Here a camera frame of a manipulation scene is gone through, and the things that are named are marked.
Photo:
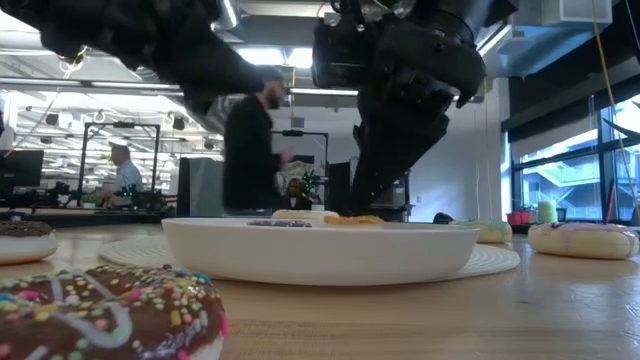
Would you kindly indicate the red box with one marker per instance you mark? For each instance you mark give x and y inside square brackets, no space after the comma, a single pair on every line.
[520,218]

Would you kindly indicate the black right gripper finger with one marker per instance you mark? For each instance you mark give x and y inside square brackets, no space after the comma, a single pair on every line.
[400,145]
[359,175]

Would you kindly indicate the small orange iced donut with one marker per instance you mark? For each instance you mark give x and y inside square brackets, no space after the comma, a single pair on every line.
[353,220]

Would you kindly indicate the white plate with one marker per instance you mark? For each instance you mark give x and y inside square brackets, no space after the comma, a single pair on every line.
[320,255]

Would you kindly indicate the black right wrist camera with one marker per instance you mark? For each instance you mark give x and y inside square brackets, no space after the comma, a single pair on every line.
[345,55]

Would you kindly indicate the cream donut purple squiggle icing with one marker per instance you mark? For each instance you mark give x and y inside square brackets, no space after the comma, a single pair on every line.
[582,242]

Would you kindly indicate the black computer monitor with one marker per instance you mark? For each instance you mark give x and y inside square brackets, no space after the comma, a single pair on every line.
[20,167]

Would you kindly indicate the grey cabinet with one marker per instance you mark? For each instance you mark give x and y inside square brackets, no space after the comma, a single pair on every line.
[200,187]

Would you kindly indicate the chocolate iced white donut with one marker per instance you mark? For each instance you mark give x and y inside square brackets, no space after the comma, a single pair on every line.
[25,245]

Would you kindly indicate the green potted plant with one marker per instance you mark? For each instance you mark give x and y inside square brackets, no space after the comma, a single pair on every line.
[308,181]

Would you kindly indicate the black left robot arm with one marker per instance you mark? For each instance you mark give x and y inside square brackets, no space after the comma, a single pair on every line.
[50,25]

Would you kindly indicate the cream donut blue squiggle icing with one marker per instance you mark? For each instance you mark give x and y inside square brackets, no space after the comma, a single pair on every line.
[492,232]

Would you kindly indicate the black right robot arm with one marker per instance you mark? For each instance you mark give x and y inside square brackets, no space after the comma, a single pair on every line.
[475,15]

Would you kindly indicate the white iced cream donut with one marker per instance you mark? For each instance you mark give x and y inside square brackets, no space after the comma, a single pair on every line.
[300,214]

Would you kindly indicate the small blue iced donut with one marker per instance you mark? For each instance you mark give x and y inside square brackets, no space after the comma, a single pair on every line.
[280,223]

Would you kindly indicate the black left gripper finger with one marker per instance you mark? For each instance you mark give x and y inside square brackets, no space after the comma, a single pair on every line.
[250,72]

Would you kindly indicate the chocolate donut colourful sprinkles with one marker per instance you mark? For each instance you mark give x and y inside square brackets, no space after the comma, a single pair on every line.
[100,320]

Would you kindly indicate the white woven round placemat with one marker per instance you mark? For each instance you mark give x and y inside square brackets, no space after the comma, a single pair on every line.
[135,250]

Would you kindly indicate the black metal frame stand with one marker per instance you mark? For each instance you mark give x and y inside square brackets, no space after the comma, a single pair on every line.
[82,160]

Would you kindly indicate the pale green cylinder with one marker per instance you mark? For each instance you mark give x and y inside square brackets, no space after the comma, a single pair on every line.
[547,212]

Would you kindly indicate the person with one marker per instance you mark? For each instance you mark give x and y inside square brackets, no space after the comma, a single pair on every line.
[125,175]
[250,150]
[296,195]

